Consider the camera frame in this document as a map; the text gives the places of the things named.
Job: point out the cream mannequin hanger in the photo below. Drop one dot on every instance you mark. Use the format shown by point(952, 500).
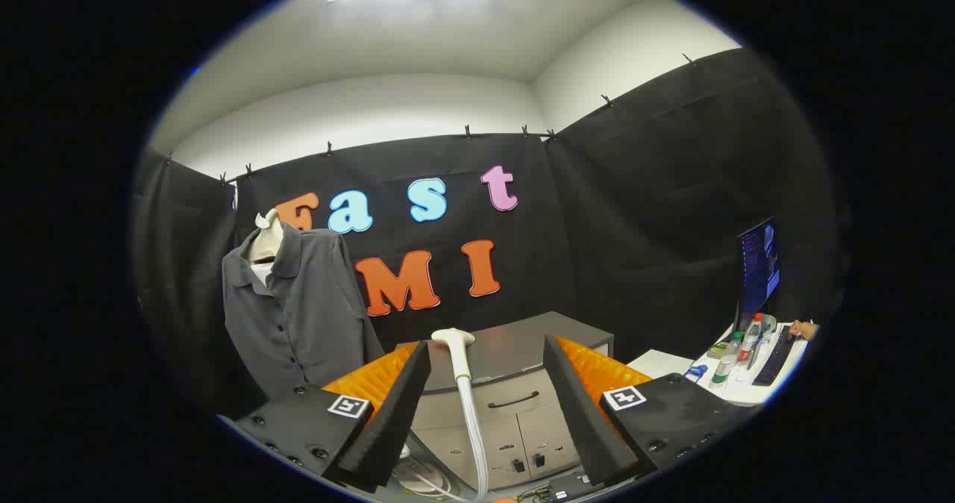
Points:
point(267, 245)

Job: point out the grey cabinet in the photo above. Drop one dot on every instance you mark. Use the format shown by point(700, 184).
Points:
point(507, 346)

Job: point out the red-capped plastic bottle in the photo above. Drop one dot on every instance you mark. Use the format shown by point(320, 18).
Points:
point(750, 339)

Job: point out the white desk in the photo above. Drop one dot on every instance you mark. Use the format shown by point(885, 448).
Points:
point(739, 392)

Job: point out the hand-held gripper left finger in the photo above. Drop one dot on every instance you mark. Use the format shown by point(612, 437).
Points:
point(388, 428)

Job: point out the small blue item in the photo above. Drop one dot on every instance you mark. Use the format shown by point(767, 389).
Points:
point(695, 372)

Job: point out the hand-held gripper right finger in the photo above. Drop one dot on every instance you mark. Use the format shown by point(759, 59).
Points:
point(589, 421)

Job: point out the green-capped plastic bottle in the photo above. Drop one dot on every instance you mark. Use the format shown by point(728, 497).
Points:
point(725, 365)

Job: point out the white steamer base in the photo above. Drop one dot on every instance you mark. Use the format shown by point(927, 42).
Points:
point(421, 480)

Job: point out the black keyboard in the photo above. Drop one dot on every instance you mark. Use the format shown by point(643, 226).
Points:
point(776, 357)

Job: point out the white garment steamer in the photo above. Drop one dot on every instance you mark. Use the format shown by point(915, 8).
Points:
point(453, 339)

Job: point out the black power box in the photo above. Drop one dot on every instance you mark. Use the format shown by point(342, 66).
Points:
point(571, 486)

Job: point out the grey button-up shirt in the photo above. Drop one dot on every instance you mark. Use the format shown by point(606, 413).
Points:
point(313, 316)

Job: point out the computer monitor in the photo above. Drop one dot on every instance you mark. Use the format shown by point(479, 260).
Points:
point(759, 264)

